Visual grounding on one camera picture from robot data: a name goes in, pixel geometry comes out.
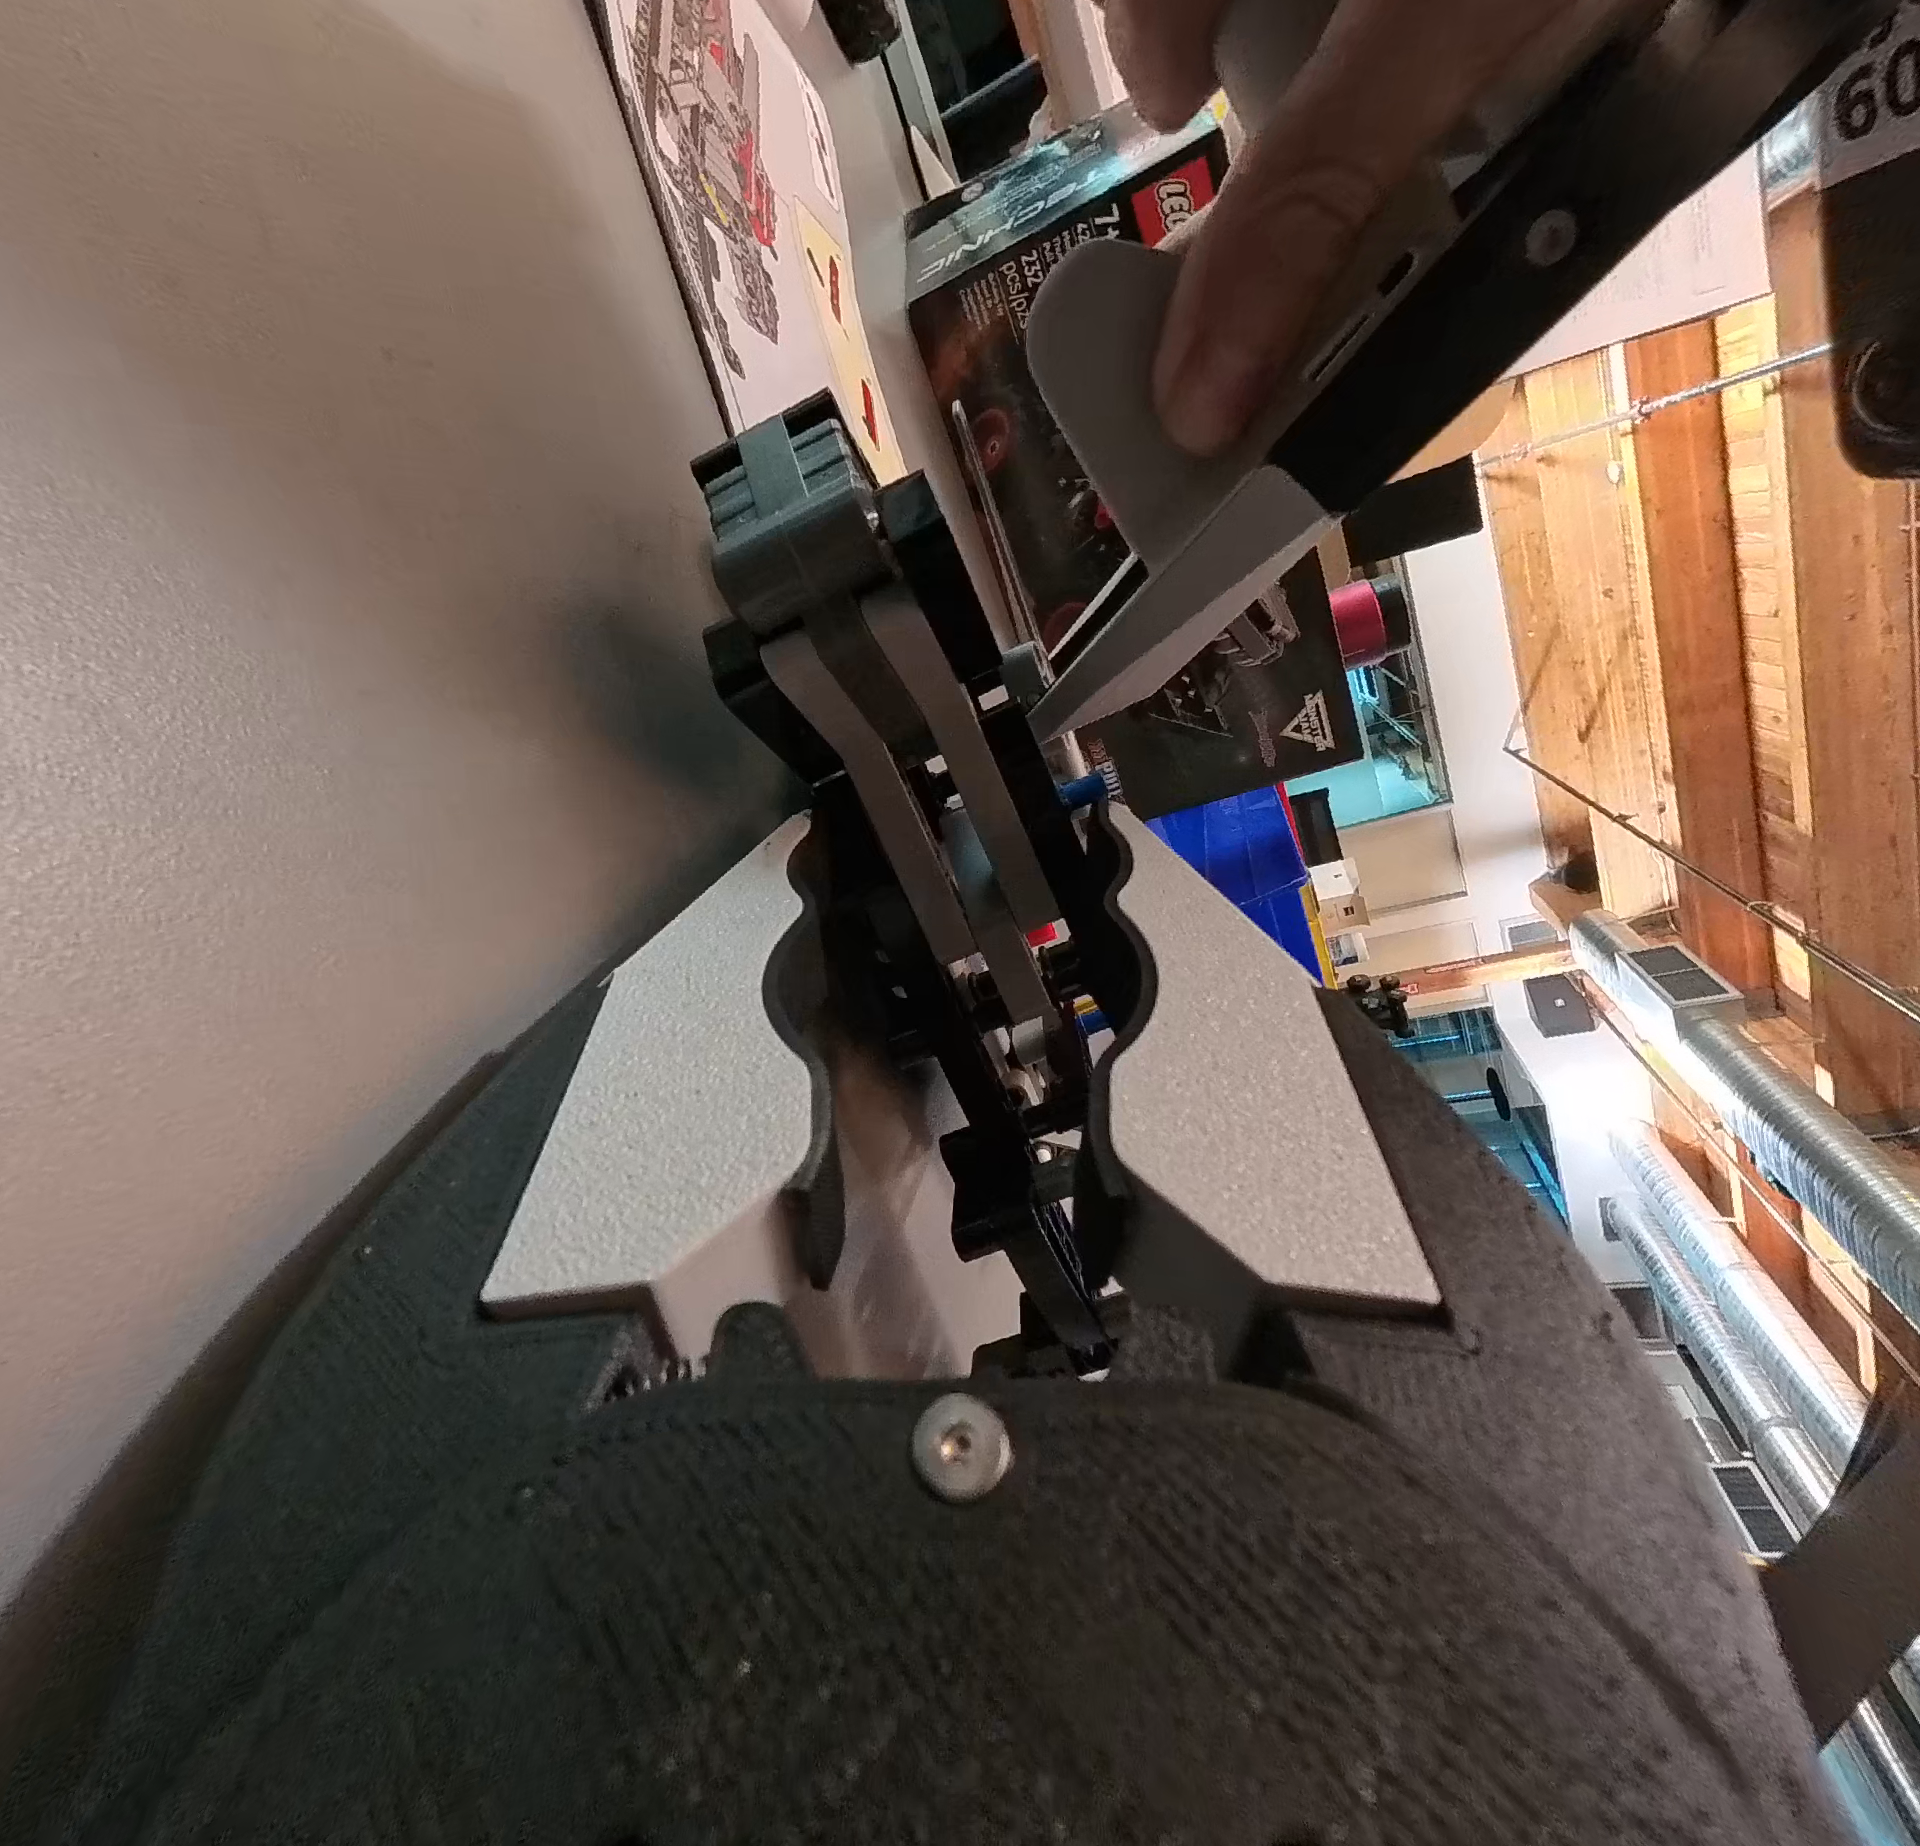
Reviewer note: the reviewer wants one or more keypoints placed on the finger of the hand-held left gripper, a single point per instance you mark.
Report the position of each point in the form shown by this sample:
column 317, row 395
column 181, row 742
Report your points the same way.
column 1093, row 376
column 1200, row 599

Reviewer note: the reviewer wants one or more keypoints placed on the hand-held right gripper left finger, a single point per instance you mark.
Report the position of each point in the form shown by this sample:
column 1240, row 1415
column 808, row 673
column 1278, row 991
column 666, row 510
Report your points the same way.
column 659, row 1097

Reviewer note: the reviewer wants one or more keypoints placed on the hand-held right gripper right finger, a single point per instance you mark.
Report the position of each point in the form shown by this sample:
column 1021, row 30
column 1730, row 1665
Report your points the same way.
column 1258, row 1124

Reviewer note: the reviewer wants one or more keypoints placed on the toy brick vehicle model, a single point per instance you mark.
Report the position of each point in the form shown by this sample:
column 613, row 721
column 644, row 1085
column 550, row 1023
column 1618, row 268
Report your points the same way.
column 803, row 525

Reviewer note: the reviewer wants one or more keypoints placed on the white desk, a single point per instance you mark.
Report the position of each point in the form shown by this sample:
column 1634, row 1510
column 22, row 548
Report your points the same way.
column 299, row 525

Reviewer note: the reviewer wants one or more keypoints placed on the person's left hand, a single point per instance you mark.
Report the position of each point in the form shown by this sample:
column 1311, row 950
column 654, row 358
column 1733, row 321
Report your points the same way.
column 1349, row 76

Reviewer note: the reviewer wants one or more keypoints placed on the black toy box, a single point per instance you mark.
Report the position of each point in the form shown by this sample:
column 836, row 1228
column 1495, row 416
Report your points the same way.
column 961, row 329

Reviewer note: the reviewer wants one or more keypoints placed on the white paper sign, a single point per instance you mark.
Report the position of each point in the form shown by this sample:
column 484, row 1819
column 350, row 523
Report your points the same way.
column 1651, row 270

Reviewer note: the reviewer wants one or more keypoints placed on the black block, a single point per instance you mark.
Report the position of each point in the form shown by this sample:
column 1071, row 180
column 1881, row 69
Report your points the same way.
column 1417, row 511

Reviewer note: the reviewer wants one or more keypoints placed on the blue plastic bin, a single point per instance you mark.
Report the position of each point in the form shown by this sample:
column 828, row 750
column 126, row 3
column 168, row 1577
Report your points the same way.
column 1231, row 862

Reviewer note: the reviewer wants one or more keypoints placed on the printed instruction sheet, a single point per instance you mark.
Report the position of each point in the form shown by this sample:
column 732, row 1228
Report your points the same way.
column 673, row 106

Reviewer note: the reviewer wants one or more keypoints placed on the silver air duct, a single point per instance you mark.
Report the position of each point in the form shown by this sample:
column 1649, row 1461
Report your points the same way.
column 1801, row 1142
column 1725, row 1307

